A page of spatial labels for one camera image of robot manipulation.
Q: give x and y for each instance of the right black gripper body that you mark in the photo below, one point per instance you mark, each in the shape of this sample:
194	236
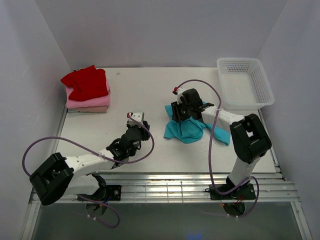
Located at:
181	111

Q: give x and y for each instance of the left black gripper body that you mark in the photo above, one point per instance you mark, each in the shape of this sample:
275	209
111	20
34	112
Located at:
144	134

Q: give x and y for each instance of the teal t shirt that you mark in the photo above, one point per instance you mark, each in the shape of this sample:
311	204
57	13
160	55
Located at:
188	131

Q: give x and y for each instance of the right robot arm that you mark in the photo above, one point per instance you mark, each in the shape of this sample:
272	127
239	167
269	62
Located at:
249	137

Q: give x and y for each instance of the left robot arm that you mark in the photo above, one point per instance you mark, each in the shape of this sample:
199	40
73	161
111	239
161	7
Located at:
60	175

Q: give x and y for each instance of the beige folded t shirt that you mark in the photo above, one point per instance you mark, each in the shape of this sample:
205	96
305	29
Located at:
95	109

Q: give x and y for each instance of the pink folded t shirt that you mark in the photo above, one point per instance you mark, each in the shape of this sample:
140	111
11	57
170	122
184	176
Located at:
94	102

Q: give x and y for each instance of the white plastic basket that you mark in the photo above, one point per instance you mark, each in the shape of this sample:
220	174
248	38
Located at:
244	84

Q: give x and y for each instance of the red folded t shirt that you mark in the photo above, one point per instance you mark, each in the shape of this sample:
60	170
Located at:
87	83

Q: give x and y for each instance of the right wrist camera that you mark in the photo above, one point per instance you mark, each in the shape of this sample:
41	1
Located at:
178	92

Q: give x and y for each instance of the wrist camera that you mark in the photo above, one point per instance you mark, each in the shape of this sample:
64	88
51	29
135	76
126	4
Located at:
135	118
178	92

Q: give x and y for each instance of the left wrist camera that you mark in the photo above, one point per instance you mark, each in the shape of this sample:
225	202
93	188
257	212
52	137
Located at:
135	118

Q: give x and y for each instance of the aluminium frame rail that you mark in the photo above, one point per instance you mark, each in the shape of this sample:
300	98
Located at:
169	171

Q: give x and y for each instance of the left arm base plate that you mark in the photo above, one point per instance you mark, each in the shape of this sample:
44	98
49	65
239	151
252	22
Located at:
109	193

